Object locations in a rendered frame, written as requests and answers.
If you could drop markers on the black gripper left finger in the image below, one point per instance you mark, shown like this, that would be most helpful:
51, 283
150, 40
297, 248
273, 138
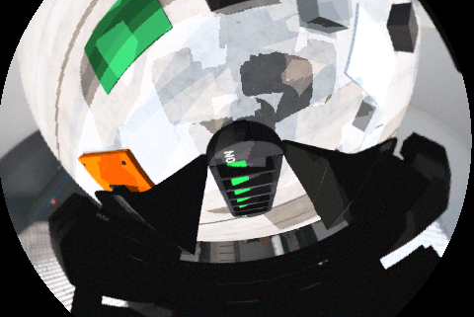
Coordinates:
171, 209

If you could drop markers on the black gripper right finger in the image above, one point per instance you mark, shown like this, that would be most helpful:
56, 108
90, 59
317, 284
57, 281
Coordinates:
333, 179

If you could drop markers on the green flat square panel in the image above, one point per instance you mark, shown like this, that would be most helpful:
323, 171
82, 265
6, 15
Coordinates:
128, 28

